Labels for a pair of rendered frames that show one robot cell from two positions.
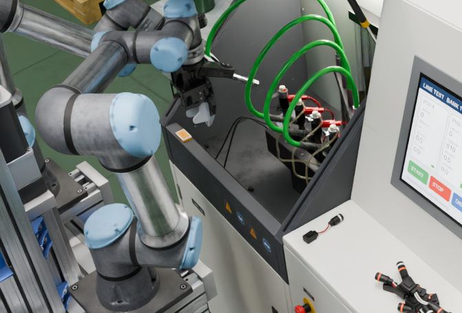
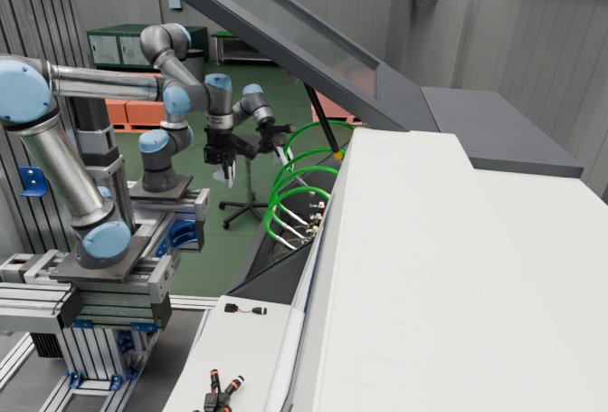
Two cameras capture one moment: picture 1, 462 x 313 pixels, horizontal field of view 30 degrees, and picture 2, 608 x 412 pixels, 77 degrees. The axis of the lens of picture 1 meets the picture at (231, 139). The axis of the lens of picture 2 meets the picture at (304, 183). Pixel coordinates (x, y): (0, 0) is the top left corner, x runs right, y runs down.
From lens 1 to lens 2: 1.43 m
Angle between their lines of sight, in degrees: 30
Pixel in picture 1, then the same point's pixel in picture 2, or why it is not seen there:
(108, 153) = not seen: outside the picture
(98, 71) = (101, 76)
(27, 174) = (95, 147)
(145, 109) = (17, 80)
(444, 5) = (375, 152)
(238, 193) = (249, 254)
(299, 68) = not seen: hidden behind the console
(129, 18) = (250, 106)
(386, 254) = (252, 363)
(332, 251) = (228, 329)
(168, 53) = (167, 95)
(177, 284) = (118, 272)
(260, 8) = not seen: hidden behind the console
